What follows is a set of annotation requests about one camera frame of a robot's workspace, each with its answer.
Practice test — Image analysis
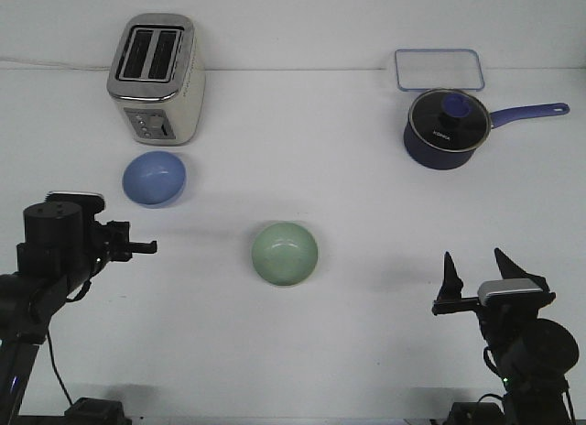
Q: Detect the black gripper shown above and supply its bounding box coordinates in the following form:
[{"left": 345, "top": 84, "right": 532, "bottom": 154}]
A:
[
  {"left": 16, "top": 200, "right": 157, "bottom": 278},
  {"left": 431, "top": 247, "right": 557, "bottom": 347}
]

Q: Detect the blue bowl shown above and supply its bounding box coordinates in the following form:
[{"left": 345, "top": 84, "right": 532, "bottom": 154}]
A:
[{"left": 122, "top": 150, "right": 187, "bottom": 208}]

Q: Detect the green bowl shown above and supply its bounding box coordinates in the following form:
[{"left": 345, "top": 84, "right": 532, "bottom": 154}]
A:
[{"left": 251, "top": 222, "right": 319, "bottom": 287}]

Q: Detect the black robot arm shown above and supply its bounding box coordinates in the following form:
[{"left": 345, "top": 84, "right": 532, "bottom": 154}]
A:
[
  {"left": 1, "top": 192, "right": 157, "bottom": 424},
  {"left": 431, "top": 249, "right": 580, "bottom": 424}
]

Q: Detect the glass pot lid blue knob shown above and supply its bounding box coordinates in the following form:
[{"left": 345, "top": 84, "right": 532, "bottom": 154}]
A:
[{"left": 408, "top": 89, "right": 490, "bottom": 152}]

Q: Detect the silver two-slot toaster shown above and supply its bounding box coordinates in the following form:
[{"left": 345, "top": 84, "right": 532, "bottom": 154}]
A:
[{"left": 106, "top": 13, "right": 206, "bottom": 147}]

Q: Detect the clear blue-rimmed container lid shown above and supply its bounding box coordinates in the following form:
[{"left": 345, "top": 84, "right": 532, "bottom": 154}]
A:
[{"left": 394, "top": 49, "right": 485, "bottom": 92}]

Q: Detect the blue saucepan with handle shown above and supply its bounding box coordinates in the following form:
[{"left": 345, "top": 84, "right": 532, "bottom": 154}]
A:
[{"left": 403, "top": 103, "right": 570, "bottom": 170}]

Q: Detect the white toaster power cord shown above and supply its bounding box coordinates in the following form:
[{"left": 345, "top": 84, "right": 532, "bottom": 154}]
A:
[{"left": 0, "top": 55, "right": 114, "bottom": 71}]

